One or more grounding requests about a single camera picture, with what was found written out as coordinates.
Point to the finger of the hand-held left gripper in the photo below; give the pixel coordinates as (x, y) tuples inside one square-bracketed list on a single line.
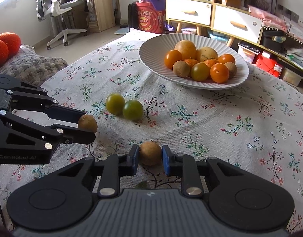
[(75, 137), (65, 112)]

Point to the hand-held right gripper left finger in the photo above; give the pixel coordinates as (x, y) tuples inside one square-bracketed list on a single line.
[(135, 160)]

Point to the pink lace cloth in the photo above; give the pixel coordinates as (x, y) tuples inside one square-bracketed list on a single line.
[(272, 17)]

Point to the red flat box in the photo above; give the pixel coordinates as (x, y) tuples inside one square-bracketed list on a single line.
[(268, 65)]

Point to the teal-lid plastic storage box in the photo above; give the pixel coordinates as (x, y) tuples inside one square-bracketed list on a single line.
[(218, 37)]

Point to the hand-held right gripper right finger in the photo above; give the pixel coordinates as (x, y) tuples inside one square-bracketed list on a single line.
[(166, 163)]

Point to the wall socket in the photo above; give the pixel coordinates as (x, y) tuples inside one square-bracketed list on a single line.
[(284, 9), (295, 19)]

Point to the brown kiwi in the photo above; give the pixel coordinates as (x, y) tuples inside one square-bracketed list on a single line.
[(181, 68), (150, 153), (231, 69), (88, 123)]

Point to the clear plastic storage box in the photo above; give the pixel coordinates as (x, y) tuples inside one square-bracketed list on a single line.
[(188, 30), (292, 77)]

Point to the white plastic storage box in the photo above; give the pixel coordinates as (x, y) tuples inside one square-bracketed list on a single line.
[(247, 53)]

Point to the white ribbed plate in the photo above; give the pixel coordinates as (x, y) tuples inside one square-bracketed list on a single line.
[(154, 61)]

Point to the white office chair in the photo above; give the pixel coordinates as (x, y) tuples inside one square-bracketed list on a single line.
[(55, 2)]

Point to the orange mandarin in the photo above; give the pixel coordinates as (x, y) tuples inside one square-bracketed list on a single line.
[(211, 63), (191, 63)]

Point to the tall wooden cabinet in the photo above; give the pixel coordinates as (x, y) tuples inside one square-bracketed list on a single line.
[(212, 17)]

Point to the blue floor scale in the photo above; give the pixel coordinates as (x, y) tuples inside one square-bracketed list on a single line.
[(122, 30)]

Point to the grey quilted blanket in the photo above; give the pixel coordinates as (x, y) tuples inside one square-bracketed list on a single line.
[(30, 64)]

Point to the white cabinet drawer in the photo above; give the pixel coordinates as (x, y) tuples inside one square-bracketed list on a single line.
[(181, 7), (225, 17)]

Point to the orange tomato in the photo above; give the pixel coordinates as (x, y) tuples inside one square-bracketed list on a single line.
[(226, 58), (173, 58), (219, 72)]

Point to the orange plush cushion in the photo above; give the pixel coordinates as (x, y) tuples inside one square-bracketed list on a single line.
[(8, 44)]

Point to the green tomato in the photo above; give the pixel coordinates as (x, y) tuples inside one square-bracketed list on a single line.
[(133, 109), (115, 103)]

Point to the red round-patterned gift box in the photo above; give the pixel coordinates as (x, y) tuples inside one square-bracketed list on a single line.
[(147, 19)]

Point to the wooden bookcase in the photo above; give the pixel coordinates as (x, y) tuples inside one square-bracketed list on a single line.
[(103, 5)]

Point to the low wooden cabinet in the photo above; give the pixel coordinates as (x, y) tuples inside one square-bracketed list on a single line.
[(295, 65)]

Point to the stack of papers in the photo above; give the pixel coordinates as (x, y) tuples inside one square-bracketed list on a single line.
[(297, 56)]

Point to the black box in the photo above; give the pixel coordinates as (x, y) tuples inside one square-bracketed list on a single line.
[(269, 42)]

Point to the large yellow grapefruit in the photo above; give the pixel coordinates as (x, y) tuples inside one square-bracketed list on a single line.
[(185, 49), (207, 53)]

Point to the yellow-green tomato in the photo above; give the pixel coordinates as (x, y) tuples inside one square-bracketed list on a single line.
[(200, 71)]

